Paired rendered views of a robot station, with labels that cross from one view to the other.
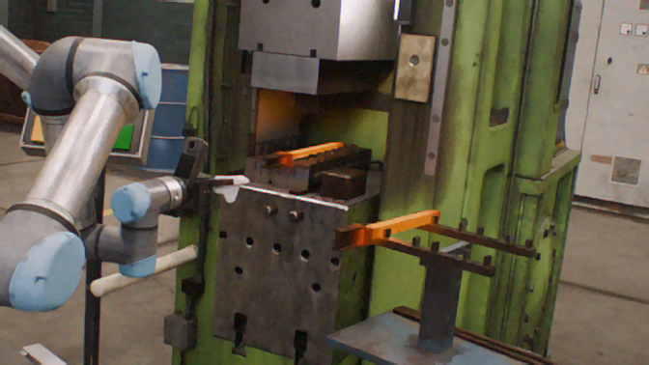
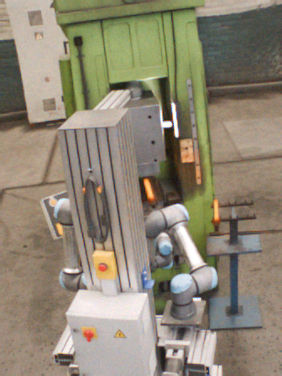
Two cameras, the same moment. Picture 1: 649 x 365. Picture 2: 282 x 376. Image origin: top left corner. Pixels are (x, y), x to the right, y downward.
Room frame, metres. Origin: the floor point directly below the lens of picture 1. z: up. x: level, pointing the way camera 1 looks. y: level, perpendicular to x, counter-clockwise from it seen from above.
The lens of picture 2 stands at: (-0.97, 1.84, 2.72)
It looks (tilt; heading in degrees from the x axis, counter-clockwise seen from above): 24 degrees down; 331
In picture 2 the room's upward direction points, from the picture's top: 7 degrees counter-clockwise
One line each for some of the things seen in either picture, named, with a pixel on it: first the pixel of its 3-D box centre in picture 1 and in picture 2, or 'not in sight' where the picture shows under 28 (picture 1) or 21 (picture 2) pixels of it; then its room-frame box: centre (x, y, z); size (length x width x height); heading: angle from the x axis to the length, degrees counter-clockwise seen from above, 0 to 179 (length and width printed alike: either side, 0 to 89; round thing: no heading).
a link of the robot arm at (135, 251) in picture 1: (130, 247); (164, 260); (1.55, 0.37, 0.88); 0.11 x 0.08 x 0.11; 83
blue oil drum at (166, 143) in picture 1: (165, 116); not in sight; (6.82, 1.40, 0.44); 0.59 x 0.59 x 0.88
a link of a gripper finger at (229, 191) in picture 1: (231, 189); not in sight; (1.75, 0.20, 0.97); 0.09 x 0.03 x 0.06; 119
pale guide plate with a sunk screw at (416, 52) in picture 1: (414, 68); (186, 150); (2.09, -0.22, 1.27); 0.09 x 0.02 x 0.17; 65
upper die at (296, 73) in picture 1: (319, 71); (141, 159); (2.30, 0.03, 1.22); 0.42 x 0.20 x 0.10; 155
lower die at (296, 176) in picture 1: (310, 162); (145, 193); (2.30, 0.03, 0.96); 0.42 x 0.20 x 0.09; 155
